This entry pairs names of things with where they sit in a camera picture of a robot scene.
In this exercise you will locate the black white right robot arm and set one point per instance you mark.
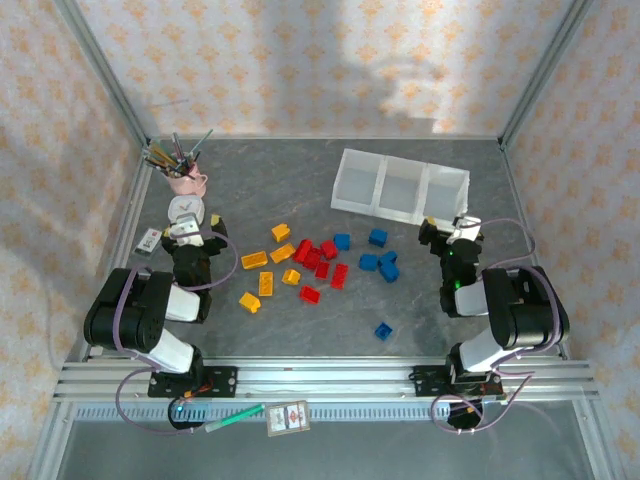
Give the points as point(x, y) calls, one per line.
point(525, 310)

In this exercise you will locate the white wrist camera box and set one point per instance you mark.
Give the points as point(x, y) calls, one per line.
point(186, 231)
point(465, 231)

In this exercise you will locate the red lego brick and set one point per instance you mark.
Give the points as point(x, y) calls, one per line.
point(301, 250)
point(310, 294)
point(315, 260)
point(329, 249)
point(339, 276)
point(322, 270)

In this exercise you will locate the grey pen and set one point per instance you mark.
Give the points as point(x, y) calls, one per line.
point(192, 158)

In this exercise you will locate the aluminium frame strut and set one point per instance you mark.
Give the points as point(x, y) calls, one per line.
point(597, 440)
point(50, 440)

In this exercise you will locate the green marker pen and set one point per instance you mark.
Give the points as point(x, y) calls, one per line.
point(235, 417)

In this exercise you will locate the aluminium table edge rail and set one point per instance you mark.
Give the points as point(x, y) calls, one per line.
point(127, 215)
point(520, 200)

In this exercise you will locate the yellow small lego brick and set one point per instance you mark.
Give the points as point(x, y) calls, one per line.
point(291, 277)
point(249, 303)
point(281, 233)

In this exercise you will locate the pink mug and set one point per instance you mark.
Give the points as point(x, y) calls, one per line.
point(185, 184)

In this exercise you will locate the small white printed packet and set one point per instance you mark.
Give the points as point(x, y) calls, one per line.
point(149, 241)

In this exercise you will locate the dark pencil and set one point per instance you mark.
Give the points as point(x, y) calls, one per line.
point(157, 164)

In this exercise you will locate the blue lego brick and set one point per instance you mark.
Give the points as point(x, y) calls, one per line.
point(378, 238)
point(383, 331)
point(368, 262)
point(342, 241)
point(390, 273)
point(390, 256)

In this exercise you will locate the teal pen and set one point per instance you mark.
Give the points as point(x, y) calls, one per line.
point(202, 141)

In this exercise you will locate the aluminium frame post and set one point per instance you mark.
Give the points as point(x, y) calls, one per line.
point(105, 70)
point(545, 70)

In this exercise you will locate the aluminium mounting beam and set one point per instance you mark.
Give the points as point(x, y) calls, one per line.
point(325, 380)

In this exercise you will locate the yellow long lego brick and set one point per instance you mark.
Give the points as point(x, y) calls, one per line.
point(254, 261)
point(266, 283)
point(282, 253)

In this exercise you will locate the playing card pack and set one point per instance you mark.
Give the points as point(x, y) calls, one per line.
point(287, 418)

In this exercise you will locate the black round connector puck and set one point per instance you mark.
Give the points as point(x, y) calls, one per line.
point(462, 417)
point(187, 417)

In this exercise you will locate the white round clock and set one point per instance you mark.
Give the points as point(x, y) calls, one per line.
point(182, 205)

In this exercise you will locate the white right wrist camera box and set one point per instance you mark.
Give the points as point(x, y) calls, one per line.
point(465, 231)

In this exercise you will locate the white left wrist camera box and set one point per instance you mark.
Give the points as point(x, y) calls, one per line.
point(186, 231)

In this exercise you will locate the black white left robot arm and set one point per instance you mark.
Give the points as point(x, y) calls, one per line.
point(125, 310)

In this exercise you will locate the purple pen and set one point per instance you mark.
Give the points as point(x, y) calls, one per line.
point(176, 145)

